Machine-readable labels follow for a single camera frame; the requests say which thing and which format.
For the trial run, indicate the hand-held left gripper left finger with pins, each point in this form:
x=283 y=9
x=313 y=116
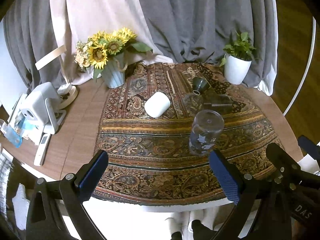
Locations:
x=94 y=171

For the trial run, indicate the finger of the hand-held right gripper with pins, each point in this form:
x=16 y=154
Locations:
x=280 y=158
x=310 y=146

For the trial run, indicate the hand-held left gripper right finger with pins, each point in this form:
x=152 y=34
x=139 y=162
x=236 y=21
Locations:
x=225 y=177

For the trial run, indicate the white cup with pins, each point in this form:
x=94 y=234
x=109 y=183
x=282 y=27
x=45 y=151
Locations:
x=157 y=104

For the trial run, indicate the clear printed glass cup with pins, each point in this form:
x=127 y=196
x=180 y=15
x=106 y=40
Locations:
x=206 y=132

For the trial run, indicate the dark green funnel-shaped cup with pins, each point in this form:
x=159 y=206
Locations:
x=199 y=84

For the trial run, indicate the white remote control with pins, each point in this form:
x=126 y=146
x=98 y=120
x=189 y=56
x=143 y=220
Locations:
x=42 y=150

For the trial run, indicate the person's black sock foot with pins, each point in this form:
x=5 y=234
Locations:
x=201 y=231

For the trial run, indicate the patterned paisley table mat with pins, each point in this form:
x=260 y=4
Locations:
x=150 y=142

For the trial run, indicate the round beige power strip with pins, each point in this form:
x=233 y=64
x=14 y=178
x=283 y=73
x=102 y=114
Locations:
x=68 y=95

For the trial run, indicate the white projector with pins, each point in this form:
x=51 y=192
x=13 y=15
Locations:
x=41 y=107

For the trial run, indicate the white hoop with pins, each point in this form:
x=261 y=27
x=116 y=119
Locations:
x=306 y=62

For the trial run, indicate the blue plastic packet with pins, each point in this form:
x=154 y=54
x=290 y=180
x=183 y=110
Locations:
x=14 y=136

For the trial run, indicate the light blue ribbed vase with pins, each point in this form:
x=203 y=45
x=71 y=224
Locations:
x=115 y=76

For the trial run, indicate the white plant pot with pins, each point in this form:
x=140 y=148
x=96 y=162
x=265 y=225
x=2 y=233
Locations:
x=236 y=68

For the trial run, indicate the green leafy plant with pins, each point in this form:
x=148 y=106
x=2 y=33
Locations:
x=240 y=47

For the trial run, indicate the sunflower bouquet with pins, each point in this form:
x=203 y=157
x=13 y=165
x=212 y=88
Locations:
x=100 y=52

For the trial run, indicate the beige curtain tieback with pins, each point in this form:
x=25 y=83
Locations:
x=50 y=57

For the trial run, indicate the grey curtain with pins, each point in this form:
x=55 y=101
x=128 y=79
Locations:
x=200 y=17
x=27 y=30

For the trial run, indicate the white curtain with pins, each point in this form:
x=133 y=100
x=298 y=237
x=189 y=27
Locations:
x=95 y=10

